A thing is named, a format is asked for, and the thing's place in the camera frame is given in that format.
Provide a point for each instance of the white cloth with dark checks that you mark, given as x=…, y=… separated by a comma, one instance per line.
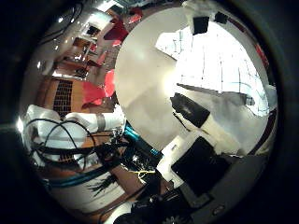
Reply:
x=218, y=65

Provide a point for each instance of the red chair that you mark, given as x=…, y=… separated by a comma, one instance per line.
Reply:
x=109, y=83
x=116, y=31
x=92, y=93

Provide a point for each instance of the wooden panel with dark grid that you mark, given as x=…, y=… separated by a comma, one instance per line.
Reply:
x=63, y=97

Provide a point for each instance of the teal metal mount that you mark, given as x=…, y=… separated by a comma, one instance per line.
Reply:
x=140, y=141

